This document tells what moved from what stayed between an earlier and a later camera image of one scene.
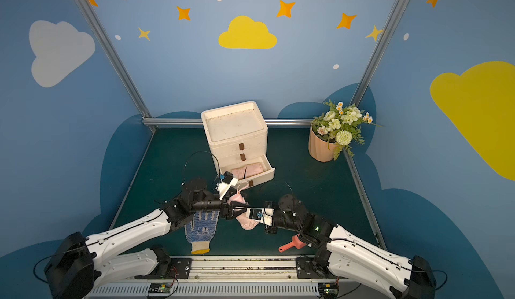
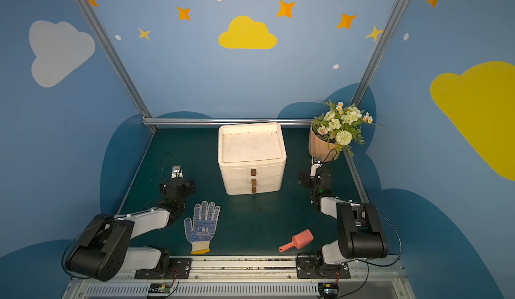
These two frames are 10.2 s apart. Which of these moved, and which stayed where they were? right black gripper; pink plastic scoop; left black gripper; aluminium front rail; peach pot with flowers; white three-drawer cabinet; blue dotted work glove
Moved: right black gripper; white three-drawer cabinet; left black gripper
Stayed: pink plastic scoop; peach pot with flowers; blue dotted work glove; aluminium front rail
